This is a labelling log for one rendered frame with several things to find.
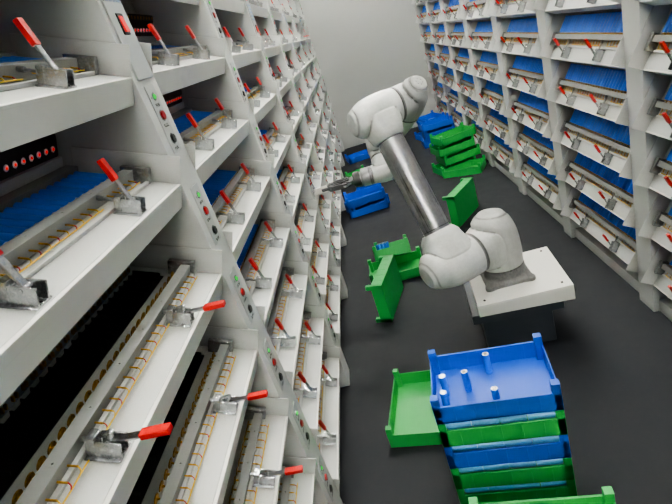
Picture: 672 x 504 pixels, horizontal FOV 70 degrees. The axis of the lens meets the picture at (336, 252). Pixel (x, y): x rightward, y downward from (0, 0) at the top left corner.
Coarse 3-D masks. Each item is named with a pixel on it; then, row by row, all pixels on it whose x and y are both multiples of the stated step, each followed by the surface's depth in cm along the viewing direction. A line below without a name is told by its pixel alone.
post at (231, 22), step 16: (224, 16) 202; (240, 16) 202; (224, 32) 205; (256, 64) 210; (272, 80) 214; (272, 112) 218; (288, 160) 227; (304, 176) 230; (304, 192) 234; (320, 224) 240
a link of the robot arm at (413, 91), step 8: (408, 80) 173; (416, 80) 172; (424, 80) 173; (392, 88) 175; (400, 88) 174; (408, 88) 172; (416, 88) 171; (424, 88) 172; (400, 96) 173; (408, 96) 173; (416, 96) 173; (424, 96) 174; (408, 104) 174; (416, 104) 175; (424, 104) 179; (408, 112) 176; (416, 112) 180; (408, 120) 186
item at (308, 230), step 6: (300, 198) 235; (300, 204) 234; (306, 204) 234; (312, 204) 236; (312, 210) 235; (300, 222) 219; (306, 222) 220; (312, 222) 221; (306, 228) 214; (312, 228) 214; (306, 234) 207; (312, 234) 208; (312, 240) 202; (306, 246) 196; (306, 252) 180
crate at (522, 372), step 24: (432, 360) 134; (456, 360) 135; (480, 360) 134; (504, 360) 133; (528, 360) 130; (432, 384) 126; (456, 384) 131; (480, 384) 128; (504, 384) 125; (528, 384) 123; (552, 384) 111; (432, 408) 119; (456, 408) 117; (480, 408) 116; (504, 408) 115; (528, 408) 114; (552, 408) 113
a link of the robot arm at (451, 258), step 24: (384, 96) 172; (360, 120) 170; (384, 120) 170; (384, 144) 173; (408, 168) 171; (408, 192) 172; (432, 192) 173; (432, 216) 170; (432, 240) 169; (456, 240) 168; (432, 264) 167; (456, 264) 166; (480, 264) 169
